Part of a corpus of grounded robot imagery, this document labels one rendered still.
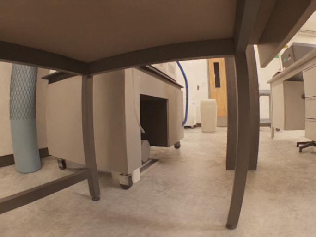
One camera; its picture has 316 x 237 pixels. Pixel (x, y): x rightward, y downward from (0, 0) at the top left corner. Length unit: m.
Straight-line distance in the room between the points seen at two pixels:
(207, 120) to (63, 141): 2.84
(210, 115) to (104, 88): 2.78
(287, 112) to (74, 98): 2.21
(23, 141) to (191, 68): 4.46
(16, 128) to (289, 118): 2.77
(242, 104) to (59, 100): 1.08
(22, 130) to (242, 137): 1.35
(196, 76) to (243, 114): 4.33
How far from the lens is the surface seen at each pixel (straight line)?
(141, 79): 0.96
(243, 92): 0.52
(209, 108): 3.40
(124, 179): 0.94
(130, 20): 0.45
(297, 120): 2.32
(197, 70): 4.85
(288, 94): 2.27
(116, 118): 0.82
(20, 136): 1.37
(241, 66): 0.54
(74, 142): 1.08
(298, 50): 2.04
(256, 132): 1.23
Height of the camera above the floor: 0.44
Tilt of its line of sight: 2 degrees down
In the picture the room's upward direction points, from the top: 1 degrees counter-clockwise
